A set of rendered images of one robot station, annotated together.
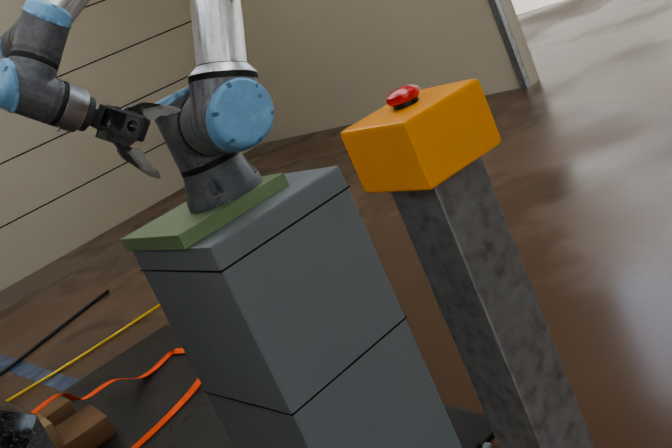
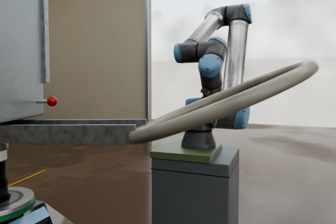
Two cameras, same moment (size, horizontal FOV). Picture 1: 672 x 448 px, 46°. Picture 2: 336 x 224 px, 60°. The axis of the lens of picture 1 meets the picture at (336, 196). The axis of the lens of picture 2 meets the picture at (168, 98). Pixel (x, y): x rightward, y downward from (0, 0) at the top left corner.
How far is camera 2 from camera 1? 1.42 m
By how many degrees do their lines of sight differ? 35
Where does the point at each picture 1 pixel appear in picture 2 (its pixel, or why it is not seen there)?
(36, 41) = (223, 53)
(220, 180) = (210, 138)
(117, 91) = not seen: outside the picture
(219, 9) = (242, 74)
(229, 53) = not seen: hidden behind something
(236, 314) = (223, 199)
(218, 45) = not seen: hidden behind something
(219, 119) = (244, 113)
